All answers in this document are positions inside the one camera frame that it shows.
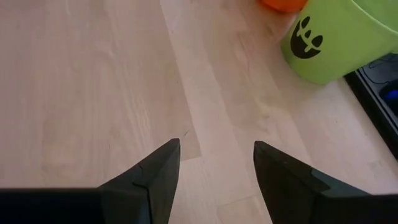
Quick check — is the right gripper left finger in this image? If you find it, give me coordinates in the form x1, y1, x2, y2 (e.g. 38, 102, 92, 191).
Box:
0, 138, 182, 224

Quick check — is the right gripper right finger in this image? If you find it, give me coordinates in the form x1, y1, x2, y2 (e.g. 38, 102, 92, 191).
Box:
252, 140, 398, 224

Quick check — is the green halloween bucket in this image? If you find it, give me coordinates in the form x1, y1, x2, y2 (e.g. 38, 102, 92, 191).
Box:
280, 0, 398, 86

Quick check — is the orange halloween bucket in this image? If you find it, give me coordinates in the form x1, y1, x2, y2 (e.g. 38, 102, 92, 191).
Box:
259, 0, 309, 14

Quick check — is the black table frame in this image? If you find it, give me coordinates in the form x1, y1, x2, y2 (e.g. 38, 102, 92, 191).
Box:
343, 70, 398, 161

